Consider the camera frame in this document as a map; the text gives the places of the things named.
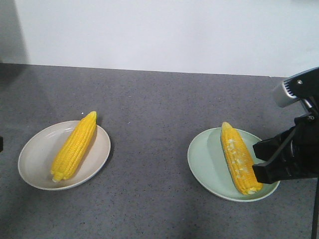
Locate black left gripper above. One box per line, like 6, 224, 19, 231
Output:
0, 136, 3, 152

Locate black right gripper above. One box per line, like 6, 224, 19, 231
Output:
252, 113, 319, 184

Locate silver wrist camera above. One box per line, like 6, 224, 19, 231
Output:
272, 66, 319, 109

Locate bright yellow corn cob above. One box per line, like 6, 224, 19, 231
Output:
50, 111, 97, 182

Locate light green round plate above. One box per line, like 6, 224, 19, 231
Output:
187, 127, 280, 202

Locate white round plate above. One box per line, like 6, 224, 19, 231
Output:
17, 120, 111, 191

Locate yellow corn cob white patches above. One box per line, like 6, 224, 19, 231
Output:
220, 122, 263, 195

